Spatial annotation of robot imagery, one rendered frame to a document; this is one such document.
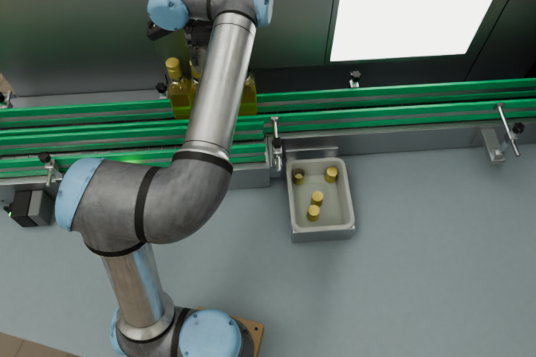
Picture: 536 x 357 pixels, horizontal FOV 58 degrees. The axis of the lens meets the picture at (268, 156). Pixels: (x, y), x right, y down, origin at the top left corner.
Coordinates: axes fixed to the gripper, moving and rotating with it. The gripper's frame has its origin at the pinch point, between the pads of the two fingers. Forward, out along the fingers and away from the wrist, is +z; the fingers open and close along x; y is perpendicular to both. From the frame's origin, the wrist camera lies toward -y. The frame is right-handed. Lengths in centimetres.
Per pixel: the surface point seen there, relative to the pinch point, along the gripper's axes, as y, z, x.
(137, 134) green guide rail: -18.9, 20.5, -6.1
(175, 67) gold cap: -5.1, -0.5, -1.3
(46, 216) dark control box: -48, 37, -21
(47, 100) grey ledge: -49, 28, 13
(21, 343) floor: -86, 116, -41
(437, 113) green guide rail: 66, 22, -5
